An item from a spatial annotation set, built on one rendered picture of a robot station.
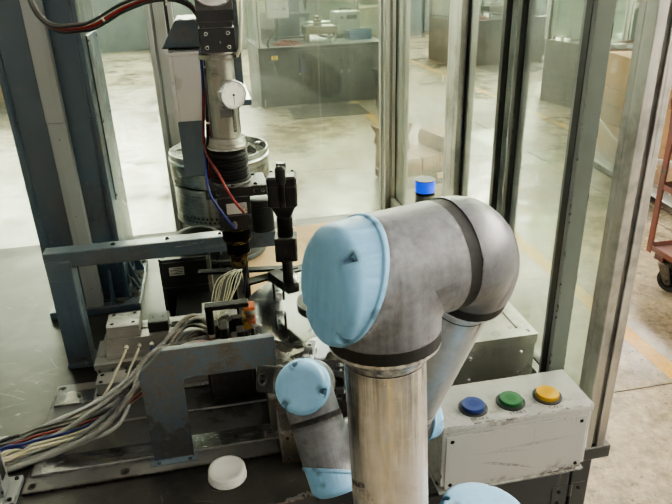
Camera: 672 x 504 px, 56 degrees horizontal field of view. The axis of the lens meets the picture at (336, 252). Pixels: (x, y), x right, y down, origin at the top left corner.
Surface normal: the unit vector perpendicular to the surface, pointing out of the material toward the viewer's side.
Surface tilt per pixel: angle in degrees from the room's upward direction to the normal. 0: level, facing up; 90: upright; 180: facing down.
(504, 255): 76
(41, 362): 0
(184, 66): 90
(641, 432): 0
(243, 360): 90
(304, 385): 56
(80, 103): 90
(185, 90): 90
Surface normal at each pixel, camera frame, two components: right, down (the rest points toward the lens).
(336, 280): -0.89, 0.09
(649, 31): -0.98, 0.11
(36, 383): -0.03, -0.91
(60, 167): 0.20, 0.40
